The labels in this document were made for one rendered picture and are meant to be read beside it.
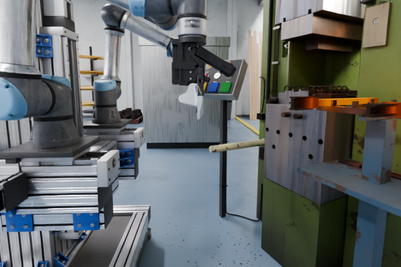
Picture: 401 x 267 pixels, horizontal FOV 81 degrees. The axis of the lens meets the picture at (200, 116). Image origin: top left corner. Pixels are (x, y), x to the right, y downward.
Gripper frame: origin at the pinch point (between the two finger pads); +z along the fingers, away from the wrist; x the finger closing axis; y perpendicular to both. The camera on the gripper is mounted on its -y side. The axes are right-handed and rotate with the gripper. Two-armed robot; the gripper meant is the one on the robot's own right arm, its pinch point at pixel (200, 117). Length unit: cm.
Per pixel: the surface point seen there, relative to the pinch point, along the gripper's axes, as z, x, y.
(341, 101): -3, -20, -51
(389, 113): -1.6, 7.9, -45.0
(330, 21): -41, -59, -68
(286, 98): -2, -66, -50
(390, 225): 51, -29, -83
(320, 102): -2.4, -16.8, -41.7
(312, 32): -34, -54, -56
